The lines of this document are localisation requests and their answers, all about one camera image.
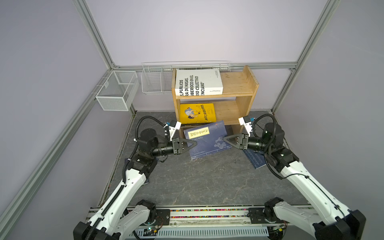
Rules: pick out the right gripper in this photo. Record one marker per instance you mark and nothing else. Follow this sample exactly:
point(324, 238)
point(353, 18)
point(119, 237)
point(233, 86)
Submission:
point(241, 144)

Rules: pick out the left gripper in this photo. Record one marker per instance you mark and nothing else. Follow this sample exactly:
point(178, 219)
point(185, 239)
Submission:
point(180, 150)

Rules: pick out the blue book with barcode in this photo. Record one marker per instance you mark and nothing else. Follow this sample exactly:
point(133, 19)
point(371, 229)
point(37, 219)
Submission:
point(256, 158)

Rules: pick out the white book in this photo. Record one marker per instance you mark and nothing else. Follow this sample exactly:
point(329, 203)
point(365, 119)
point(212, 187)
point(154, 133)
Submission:
point(206, 82)

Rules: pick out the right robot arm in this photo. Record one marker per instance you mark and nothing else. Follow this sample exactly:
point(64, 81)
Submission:
point(332, 221)

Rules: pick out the wooden two-tier shelf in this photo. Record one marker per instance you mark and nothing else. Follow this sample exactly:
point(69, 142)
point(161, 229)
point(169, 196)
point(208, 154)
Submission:
point(240, 89)

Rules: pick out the white mesh basket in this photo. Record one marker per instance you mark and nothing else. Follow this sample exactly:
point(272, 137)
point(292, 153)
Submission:
point(118, 91)

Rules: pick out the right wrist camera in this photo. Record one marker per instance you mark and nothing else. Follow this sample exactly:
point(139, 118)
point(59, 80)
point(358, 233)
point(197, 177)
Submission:
point(247, 122)

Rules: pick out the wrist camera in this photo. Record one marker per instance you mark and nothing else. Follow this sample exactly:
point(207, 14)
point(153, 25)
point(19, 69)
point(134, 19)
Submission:
point(247, 122)
point(171, 128)

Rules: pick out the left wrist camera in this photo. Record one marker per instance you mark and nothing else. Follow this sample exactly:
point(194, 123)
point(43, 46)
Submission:
point(171, 128)

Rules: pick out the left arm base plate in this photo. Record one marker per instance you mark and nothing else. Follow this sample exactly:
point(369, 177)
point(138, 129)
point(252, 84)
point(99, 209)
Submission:
point(162, 218)

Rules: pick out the white wire rack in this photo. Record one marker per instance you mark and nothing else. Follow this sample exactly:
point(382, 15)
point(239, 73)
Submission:
point(157, 76)

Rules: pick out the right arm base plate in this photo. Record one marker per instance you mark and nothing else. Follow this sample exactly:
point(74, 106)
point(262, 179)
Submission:
point(260, 216)

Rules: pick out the aluminium front rail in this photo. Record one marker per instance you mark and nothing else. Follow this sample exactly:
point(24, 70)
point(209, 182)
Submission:
point(213, 222)

